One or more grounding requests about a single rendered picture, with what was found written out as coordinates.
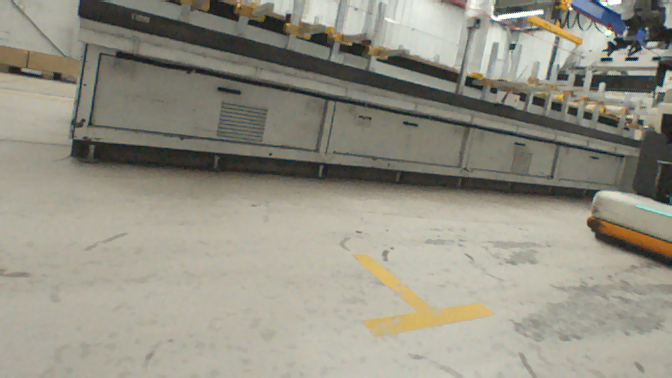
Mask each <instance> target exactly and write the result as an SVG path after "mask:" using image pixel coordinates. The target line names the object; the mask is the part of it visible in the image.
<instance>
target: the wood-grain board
mask: <svg viewBox="0 0 672 378"><path fill-rule="evenodd" d="M216 1H220V2H223V3H227V5H230V6H234V7H235V5H236V4H239V1H237V0H216ZM265 16H266V17H271V18H274V19H277V20H282V21H285V22H288V21H286V20H285V18H286V16H283V15H279V13H276V12H273V11H271V12H269V13H265ZM288 23H289V22H288ZM299 26H300V27H303V28H304V27H310V26H314V24H311V23H308V22H304V21H301V20H300V23H299ZM401 57H404V58H408V59H411V60H415V61H419V62H422V64H425V65H430V66H433V67H436V68H441V69H444V70H447V71H451V72H455V73H458V74H459V71H460V70H459V69H455V68H451V67H448V66H445V65H441V63H439V64H437V62H434V61H431V60H427V59H423V58H420V57H417V56H413V55H409V56H401ZM533 96H534V97H539V98H542V99H545V98H546V96H543V95H540V94H536V93H534V94H533ZM599 115H600V116H604V118H608V119H611V120H616V121H617V118H614V116H611V115H608V114H603V113H600V112H599Z"/></svg>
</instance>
